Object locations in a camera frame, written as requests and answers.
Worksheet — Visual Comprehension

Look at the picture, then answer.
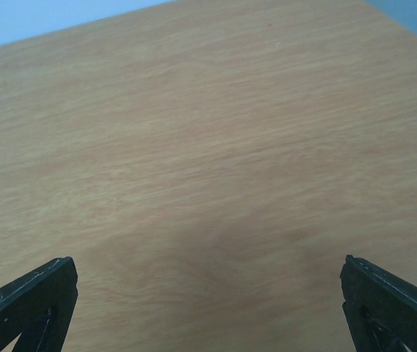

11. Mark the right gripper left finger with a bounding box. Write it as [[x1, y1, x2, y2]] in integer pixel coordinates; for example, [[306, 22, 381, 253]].
[[0, 257, 78, 351]]

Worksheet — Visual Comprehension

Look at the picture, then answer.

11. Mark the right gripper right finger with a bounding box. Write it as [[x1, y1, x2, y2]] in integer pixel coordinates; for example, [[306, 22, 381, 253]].
[[340, 255, 417, 351]]

